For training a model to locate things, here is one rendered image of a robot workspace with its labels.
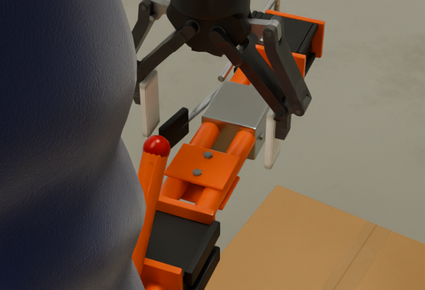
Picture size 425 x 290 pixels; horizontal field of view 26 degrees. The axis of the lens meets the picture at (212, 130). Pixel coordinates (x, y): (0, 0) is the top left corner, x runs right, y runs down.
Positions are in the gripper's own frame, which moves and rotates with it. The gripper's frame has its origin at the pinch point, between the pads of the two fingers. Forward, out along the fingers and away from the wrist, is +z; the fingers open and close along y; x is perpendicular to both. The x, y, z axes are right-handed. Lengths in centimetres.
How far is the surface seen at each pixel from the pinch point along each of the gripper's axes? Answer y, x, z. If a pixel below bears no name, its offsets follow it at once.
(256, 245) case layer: -6, 35, 53
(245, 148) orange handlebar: 4.1, -0.8, -0.3
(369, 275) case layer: 14, 36, 53
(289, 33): 2.6, 18.6, -2.0
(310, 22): 4.1, 21.7, -2.0
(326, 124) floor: -19, 137, 108
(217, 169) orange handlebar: 3.0, -5.5, -1.0
